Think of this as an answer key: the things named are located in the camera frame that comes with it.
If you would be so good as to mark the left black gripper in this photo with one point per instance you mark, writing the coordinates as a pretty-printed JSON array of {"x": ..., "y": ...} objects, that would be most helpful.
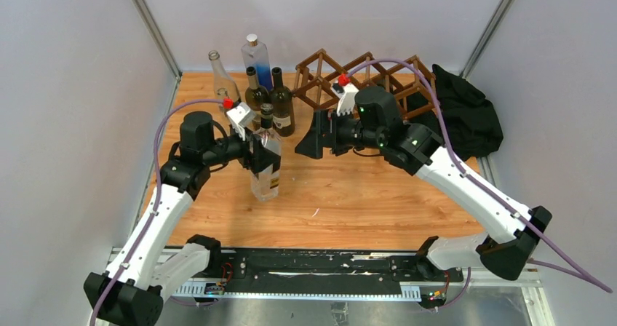
[{"x": 260, "y": 157}]

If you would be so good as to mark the olive green wine bottle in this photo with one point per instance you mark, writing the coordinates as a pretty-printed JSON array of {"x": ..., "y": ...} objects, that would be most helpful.
[{"x": 255, "y": 95}]

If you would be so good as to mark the brown wooden wine rack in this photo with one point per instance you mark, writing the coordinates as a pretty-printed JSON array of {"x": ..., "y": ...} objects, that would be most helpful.
[{"x": 317, "y": 75}]

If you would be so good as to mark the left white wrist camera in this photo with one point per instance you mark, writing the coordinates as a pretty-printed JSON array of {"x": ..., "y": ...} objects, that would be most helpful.
[{"x": 240, "y": 117}]

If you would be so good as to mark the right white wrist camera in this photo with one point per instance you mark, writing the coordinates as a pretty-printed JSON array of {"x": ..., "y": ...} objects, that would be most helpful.
[{"x": 346, "y": 94}]

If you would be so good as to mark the blue square glass bottle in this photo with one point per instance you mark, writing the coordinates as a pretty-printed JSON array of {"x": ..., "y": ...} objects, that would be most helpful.
[{"x": 255, "y": 54}]

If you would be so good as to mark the black cloth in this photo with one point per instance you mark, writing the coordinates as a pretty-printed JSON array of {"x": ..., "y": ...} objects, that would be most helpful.
[{"x": 471, "y": 121}]

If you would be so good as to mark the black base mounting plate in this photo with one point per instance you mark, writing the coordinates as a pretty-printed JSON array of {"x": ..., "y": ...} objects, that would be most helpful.
[{"x": 278, "y": 273}]

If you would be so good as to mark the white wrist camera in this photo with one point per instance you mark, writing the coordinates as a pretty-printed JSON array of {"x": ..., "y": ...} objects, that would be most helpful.
[
  {"x": 346, "y": 94},
  {"x": 240, "y": 117}
]

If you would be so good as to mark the clear bottle black cap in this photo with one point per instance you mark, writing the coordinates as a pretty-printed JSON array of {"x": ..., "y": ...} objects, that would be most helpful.
[{"x": 265, "y": 185}]

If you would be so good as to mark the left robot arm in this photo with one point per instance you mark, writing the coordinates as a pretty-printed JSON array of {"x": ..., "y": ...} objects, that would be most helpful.
[{"x": 135, "y": 286}]

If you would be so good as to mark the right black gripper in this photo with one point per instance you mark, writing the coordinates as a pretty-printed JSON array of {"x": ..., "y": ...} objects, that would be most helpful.
[{"x": 312, "y": 144}]

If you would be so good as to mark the dark wine bottle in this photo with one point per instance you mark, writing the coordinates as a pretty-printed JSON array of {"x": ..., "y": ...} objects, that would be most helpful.
[{"x": 281, "y": 99}]

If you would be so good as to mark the clear bottle black label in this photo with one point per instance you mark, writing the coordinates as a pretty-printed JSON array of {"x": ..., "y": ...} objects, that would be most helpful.
[{"x": 223, "y": 85}]

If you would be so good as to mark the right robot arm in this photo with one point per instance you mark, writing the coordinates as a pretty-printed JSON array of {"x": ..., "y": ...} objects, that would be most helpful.
[{"x": 370, "y": 118}]

